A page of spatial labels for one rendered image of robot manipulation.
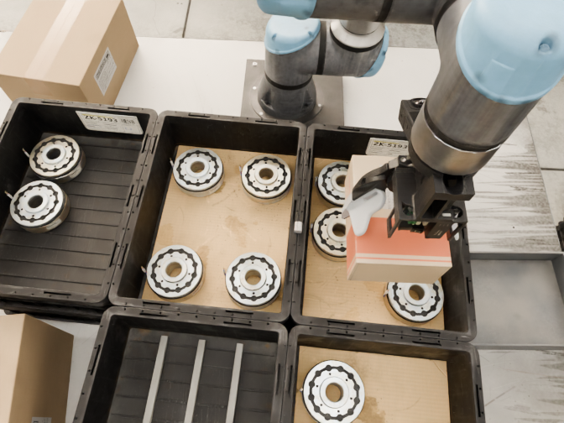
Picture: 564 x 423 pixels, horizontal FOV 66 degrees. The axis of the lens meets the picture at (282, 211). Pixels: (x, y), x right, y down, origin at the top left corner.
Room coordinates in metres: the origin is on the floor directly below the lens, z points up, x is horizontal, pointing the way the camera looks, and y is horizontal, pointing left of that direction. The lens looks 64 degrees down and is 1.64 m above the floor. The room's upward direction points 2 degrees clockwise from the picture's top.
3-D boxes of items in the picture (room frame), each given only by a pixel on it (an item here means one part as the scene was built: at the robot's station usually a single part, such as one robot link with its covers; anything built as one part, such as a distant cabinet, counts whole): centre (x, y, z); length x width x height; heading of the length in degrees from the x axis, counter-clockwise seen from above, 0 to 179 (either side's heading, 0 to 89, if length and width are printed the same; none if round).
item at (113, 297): (0.36, 0.12, 0.92); 0.40 x 0.30 x 0.02; 176
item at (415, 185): (0.23, -0.16, 1.24); 0.09 x 0.08 x 0.12; 179
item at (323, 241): (0.34, -0.11, 0.86); 0.10 x 0.10 x 0.01
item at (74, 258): (0.38, 0.42, 0.87); 0.40 x 0.30 x 0.11; 176
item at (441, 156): (0.24, -0.16, 1.32); 0.08 x 0.08 x 0.05
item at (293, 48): (0.77, -0.01, 0.91); 0.13 x 0.12 x 0.14; 90
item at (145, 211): (0.36, 0.12, 0.87); 0.40 x 0.30 x 0.11; 176
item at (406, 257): (0.26, -0.16, 1.08); 0.16 x 0.12 x 0.07; 179
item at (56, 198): (0.38, 0.48, 0.86); 0.10 x 0.10 x 0.01
